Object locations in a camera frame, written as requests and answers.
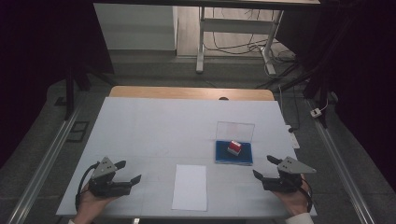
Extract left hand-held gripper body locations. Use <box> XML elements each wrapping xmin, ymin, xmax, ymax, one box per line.
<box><xmin>88</xmin><ymin>157</ymin><xmax>134</xmax><ymax>198</ymax></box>

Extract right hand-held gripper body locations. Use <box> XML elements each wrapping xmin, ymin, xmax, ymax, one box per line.
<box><xmin>262</xmin><ymin>156</ymin><xmax>318</xmax><ymax>193</ymax></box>

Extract blue ink pad box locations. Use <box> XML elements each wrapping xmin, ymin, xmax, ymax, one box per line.
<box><xmin>214</xmin><ymin>120</ymin><xmax>256</xmax><ymax>166</ymax></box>

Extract red stamp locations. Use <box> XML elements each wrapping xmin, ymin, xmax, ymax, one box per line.
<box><xmin>226</xmin><ymin>140</ymin><xmax>243</xmax><ymax>157</ymax></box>

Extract white paper sheet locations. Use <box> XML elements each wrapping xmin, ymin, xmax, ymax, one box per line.
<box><xmin>171</xmin><ymin>163</ymin><xmax>208</xmax><ymax>212</ymax></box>

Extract person's right hand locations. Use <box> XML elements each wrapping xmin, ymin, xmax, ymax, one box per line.
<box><xmin>274</xmin><ymin>182</ymin><xmax>311</xmax><ymax>217</ymax></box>

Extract person's left hand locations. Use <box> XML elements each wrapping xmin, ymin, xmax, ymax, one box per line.
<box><xmin>74</xmin><ymin>189</ymin><xmax>117</xmax><ymax>224</ymax></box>

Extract person's right white sleeve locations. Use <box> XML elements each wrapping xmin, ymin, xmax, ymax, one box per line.
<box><xmin>284</xmin><ymin>212</ymin><xmax>316</xmax><ymax>224</ymax></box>

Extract large white table cover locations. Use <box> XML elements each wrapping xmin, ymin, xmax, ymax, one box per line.
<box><xmin>55</xmin><ymin>96</ymin><xmax>318</xmax><ymax>217</ymax></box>

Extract black tripod stand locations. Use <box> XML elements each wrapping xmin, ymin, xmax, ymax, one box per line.
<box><xmin>63</xmin><ymin>60</ymin><xmax>117</xmax><ymax>121</ymax></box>
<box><xmin>255</xmin><ymin>59</ymin><xmax>332</xmax><ymax>129</ymax></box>

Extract white cabinet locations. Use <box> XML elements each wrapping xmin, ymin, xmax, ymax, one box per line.
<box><xmin>92</xmin><ymin>3</ymin><xmax>178</xmax><ymax>51</ymax></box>

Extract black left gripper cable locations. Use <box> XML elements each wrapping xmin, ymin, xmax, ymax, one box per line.
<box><xmin>75</xmin><ymin>161</ymin><xmax>101</xmax><ymax>213</ymax></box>

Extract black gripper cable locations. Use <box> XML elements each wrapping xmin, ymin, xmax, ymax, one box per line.
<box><xmin>75</xmin><ymin>161</ymin><xmax>101</xmax><ymax>213</ymax></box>
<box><xmin>299</xmin><ymin>177</ymin><xmax>314</xmax><ymax>213</ymax></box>

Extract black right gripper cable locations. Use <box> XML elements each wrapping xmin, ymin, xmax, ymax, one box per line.
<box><xmin>299</xmin><ymin>177</ymin><xmax>314</xmax><ymax>213</ymax></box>

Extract aluminium rail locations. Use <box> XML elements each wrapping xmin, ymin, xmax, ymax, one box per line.
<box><xmin>306</xmin><ymin>99</ymin><xmax>376</xmax><ymax>224</ymax></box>
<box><xmin>6</xmin><ymin>102</ymin><xmax>84</xmax><ymax>224</ymax></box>

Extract black floor cables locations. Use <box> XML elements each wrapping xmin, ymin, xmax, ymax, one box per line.
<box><xmin>203</xmin><ymin>7</ymin><xmax>297</xmax><ymax>64</ymax></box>

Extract white desk frame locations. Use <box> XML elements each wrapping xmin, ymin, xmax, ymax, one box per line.
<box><xmin>195</xmin><ymin>6</ymin><xmax>285</xmax><ymax>77</ymax></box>

